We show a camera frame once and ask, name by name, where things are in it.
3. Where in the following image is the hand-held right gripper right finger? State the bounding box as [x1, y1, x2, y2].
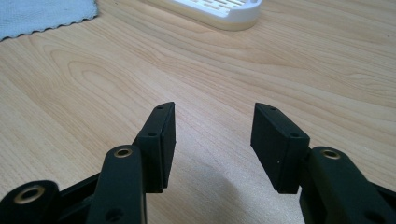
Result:
[249, 102, 312, 195]

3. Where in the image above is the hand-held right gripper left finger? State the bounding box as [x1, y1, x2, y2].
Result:
[132, 101, 177, 194]

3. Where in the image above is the white slotted plastic tray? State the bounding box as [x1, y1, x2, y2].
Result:
[146, 0, 263, 32]

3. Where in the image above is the light blue cloth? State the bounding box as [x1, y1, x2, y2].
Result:
[0, 0, 100, 43]

